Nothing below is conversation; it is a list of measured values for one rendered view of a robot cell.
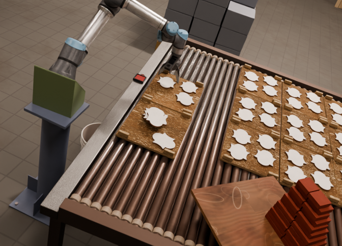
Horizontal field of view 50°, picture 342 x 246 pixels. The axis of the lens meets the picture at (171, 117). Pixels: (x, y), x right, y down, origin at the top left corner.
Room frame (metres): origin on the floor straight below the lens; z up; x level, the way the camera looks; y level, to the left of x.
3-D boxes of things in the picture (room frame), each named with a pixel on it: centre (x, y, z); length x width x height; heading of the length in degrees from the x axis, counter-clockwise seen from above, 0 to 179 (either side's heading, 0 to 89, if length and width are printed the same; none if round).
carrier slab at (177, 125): (1.71, 0.06, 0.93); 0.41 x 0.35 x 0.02; 175
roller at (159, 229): (1.96, -0.17, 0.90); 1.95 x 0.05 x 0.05; 176
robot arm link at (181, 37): (2.23, 0.10, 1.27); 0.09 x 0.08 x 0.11; 106
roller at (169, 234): (1.96, -0.22, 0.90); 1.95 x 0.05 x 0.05; 176
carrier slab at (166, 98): (2.13, 0.03, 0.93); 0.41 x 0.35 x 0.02; 176
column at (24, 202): (1.67, 0.65, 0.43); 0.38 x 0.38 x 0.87; 81
